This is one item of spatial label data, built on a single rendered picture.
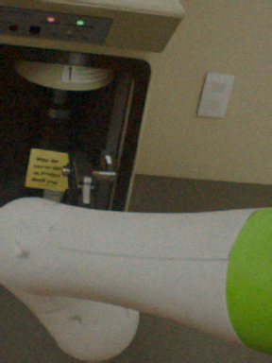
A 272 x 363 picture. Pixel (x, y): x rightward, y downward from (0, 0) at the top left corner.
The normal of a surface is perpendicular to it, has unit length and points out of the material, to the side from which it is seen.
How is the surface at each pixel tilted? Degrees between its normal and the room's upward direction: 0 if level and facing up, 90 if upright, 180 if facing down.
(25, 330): 0
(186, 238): 51
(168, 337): 0
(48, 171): 90
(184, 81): 90
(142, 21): 135
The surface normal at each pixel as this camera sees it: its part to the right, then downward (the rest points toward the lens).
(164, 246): -0.70, -0.48
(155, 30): -0.04, 0.95
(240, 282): -0.76, -0.14
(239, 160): 0.11, 0.47
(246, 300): -0.77, 0.07
